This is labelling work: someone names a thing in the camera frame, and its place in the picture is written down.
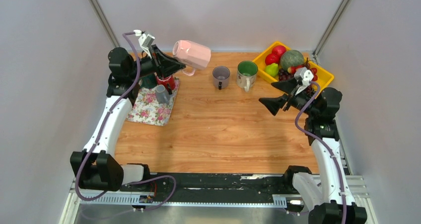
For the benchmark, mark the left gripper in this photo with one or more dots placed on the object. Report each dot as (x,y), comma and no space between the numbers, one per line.
(167,65)

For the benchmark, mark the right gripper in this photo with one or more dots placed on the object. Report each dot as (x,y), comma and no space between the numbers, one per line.
(273,104)

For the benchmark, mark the pink faceted mug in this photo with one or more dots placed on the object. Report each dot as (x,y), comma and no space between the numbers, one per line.
(192,54)

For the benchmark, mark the cream floral mug green inside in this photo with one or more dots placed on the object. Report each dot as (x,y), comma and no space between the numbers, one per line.
(246,75)

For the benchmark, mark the mauve mug black handle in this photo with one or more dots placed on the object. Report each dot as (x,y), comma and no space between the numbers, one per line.
(221,77)

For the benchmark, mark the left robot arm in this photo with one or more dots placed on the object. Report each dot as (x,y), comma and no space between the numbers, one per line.
(95,167)

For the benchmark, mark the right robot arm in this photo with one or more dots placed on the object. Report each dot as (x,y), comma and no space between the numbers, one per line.
(331,200)

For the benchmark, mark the right arm base link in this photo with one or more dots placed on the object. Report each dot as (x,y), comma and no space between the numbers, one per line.
(301,179)

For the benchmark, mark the red mug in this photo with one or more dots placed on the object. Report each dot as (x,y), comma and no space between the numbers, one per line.
(167,82)

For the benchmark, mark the dark green mug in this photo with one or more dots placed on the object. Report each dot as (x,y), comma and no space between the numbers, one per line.
(148,81)

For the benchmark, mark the grey blue mug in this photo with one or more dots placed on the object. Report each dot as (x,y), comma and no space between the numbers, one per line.
(162,95)

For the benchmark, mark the dark purple grape bunch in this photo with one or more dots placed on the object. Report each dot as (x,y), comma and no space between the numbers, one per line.
(285,75)

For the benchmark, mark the green pear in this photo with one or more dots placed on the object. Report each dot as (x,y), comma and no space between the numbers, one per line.
(272,69)

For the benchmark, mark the red cherry cluster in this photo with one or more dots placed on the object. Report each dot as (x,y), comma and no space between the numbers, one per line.
(292,70)

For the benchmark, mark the red apple lower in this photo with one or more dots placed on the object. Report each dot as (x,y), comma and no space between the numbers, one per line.
(272,59)

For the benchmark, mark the red apple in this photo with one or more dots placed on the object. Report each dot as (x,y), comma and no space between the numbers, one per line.
(278,50)
(272,59)

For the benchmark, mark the green melon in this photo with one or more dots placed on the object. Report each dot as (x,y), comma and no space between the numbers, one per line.
(291,58)

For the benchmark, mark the red apple upper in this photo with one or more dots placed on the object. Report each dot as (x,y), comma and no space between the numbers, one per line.
(278,50)

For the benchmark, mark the floral serving tray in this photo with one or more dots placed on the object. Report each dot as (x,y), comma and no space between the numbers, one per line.
(147,110)

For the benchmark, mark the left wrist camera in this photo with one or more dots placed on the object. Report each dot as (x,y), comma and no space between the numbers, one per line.
(145,40)

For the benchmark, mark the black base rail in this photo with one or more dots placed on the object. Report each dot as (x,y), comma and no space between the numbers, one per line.
(214,187)

